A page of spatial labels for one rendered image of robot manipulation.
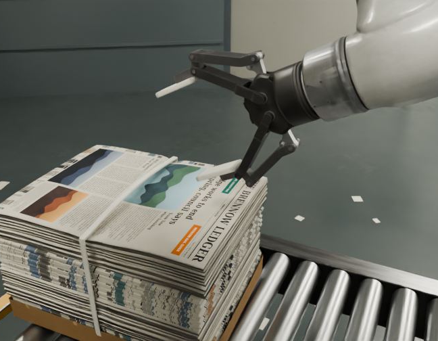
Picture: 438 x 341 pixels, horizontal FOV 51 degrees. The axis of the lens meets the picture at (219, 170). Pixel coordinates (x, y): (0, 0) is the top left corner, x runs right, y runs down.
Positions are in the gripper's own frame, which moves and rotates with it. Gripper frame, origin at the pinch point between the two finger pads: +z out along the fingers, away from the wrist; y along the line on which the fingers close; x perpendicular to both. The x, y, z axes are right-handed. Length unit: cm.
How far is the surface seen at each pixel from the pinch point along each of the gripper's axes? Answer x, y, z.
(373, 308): 15.8, 45.3, -10.1
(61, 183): -3.5, 0.3, 26.2
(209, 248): -8.9, 14.6, -1.6
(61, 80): 270, -43, 306
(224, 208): 1.3, 13.5, 0.7
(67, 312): -14.6, 18.8, 26.7
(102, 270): -13.7, 12.8, 14.7
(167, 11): 329, -58, 200
